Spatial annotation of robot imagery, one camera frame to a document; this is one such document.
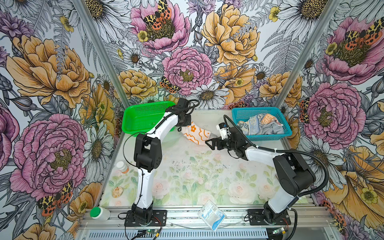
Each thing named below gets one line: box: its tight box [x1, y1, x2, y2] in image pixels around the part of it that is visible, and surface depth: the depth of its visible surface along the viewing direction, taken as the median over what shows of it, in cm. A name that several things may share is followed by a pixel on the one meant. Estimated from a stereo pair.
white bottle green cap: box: [89, 206, 111, 222], surface depth 70 cm
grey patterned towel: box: [237, 113, 284, 136], surface depth 107 cm
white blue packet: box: [197, 199, 227, 232], surface depth 76 cm
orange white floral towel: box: [181, 121, 211, 145], surface depth 106 cm
